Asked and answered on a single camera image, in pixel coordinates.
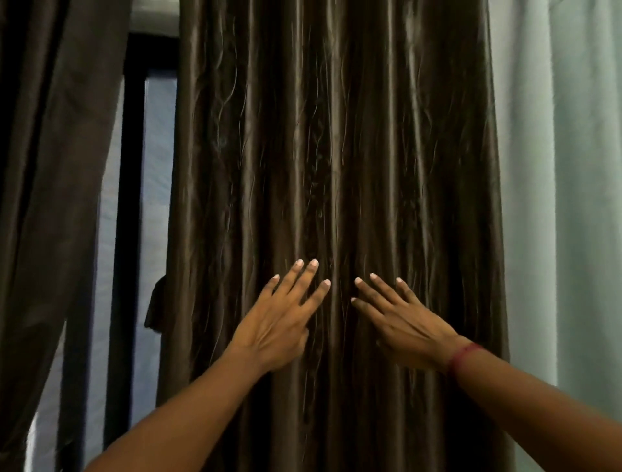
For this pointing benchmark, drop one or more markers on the person's right hand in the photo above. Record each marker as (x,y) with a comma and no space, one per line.
(413,330)

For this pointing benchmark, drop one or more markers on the person's left hand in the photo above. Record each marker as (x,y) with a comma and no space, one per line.
(277,326)

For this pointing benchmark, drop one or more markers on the dark brown satin curtain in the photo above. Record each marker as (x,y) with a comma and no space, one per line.
(48,146)
(389,146)

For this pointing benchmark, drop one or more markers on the person's left forearm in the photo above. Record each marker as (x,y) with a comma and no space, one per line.
(180,428)

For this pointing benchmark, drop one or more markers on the person's right forearm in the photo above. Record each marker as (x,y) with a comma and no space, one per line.
(544,413)

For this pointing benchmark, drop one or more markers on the red wrist thread band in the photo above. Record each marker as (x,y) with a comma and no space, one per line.
(461,357)

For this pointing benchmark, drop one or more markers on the light teal curtain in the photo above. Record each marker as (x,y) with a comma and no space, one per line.
(559,194)

